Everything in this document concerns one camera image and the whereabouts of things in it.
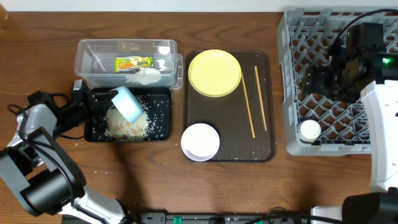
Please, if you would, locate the light blue bowl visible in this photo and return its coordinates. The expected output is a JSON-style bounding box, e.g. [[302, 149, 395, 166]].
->
[[111, 86, 143, 124]]

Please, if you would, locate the green snack wrapper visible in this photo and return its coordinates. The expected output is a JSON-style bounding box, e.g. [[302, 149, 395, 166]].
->
[[114, 56, 154, 72]]

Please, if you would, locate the white napkin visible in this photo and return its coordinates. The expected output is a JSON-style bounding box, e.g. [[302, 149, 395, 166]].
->
[[125, 68, 162, 85]]

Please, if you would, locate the pale green cup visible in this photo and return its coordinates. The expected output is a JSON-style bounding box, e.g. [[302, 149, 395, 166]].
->
[[297, 119, 322, 143]]

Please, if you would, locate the white bowl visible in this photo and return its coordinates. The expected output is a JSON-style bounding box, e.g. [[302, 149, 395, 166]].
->
[[180, 123, 220, 162]]

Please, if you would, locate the yellow plate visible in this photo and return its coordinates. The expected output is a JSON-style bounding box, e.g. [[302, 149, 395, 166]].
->
[[188, 49, 242, 97]]

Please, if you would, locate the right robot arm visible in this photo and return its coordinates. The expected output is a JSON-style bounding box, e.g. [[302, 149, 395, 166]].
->
[[300, 22, 397, 223]]

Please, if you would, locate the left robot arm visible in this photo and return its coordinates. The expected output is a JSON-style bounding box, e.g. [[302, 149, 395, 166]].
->
[[1, 80, 141, 223]]

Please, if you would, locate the spilled rice food waste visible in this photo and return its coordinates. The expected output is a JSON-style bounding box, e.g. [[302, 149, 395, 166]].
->
[[102, 95, 167, 141]]

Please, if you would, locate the clear plastic bin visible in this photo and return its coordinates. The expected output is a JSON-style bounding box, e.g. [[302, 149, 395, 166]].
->
[[75, 39, 183, 90]]

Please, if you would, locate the black plastic tray bin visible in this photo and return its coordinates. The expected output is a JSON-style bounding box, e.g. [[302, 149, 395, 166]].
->
[[84, 87, 172, 142]]

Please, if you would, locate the right wooden chopstick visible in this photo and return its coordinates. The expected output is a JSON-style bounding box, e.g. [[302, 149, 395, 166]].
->
[[254, 65, 267, 131]]

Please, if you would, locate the wooden chopstick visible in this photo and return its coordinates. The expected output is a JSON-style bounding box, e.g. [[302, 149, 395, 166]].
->
[[254, 65, 267, 131], [241, 73, 256, 138]]

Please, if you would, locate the left wooden chopstick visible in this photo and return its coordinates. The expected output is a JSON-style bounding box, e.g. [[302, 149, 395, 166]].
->
[[241, 73, 256, 138]]

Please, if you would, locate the dark brown serving tray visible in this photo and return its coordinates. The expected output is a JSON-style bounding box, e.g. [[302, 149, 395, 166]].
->
[[184, 50, 276, 162]]

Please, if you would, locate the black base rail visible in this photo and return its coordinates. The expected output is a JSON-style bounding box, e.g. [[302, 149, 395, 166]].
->
[[139, 212, 312, 224]]

